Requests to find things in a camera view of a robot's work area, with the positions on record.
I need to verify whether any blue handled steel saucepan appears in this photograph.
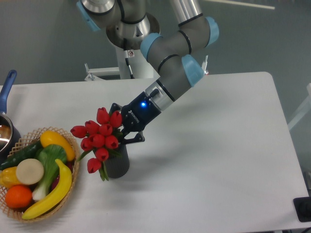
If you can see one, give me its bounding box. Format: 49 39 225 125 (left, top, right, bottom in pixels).
0 70 21 163

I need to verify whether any green cucumber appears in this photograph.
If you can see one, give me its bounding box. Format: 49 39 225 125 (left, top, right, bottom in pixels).
0 141 43 170

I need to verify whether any beige round disc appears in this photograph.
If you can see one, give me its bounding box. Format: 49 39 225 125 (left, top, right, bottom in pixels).
16 159 44 185

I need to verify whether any dark grey ribbed vase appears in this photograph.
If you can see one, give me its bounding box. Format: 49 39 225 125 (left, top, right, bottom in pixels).
103 144 130 180

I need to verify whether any yellow bell pepper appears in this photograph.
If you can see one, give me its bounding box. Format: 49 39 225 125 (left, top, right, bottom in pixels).
0 166 22 188

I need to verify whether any white table clamp bracket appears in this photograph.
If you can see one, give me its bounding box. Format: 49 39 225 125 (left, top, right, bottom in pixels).
84 63 120 81

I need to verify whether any black device at table edge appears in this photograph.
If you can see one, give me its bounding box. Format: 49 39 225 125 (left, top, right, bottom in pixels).
293 197 311 222

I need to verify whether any green bok choy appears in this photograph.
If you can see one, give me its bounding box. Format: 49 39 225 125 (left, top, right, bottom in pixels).
33 144 67 202

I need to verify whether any yellow banana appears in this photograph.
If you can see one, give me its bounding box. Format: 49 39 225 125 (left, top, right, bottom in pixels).
22 159 72 220

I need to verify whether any red tulip bouquet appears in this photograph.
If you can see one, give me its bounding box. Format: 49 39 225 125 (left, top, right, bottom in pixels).
70 107 122 181

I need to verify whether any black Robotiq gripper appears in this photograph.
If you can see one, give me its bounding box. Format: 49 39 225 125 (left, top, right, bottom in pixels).
109 92 161 144

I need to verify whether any white frame at right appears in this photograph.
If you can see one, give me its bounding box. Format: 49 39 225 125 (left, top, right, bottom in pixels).
287 83 311 131

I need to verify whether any orange fruit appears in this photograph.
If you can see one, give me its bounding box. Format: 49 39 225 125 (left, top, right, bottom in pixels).
5 185 33 209

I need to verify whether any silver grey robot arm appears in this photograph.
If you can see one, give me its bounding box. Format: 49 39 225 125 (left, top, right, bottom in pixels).
77 0 219 144

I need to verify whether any woven wicker basket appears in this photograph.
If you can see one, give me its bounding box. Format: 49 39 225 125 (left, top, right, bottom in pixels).
0 127 80 223

